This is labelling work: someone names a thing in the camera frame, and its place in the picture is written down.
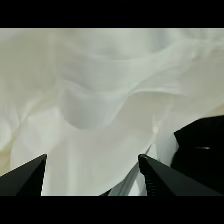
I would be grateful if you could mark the white garment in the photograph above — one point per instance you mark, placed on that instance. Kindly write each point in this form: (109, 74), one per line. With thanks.
(100, 83)

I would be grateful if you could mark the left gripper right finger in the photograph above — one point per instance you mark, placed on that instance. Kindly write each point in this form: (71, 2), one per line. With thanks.
(166, 181)

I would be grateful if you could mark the black garment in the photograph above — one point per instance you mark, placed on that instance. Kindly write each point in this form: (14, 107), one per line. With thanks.
(203, 156)

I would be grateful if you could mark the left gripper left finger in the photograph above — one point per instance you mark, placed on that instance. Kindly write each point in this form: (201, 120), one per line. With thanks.
(25, 181)

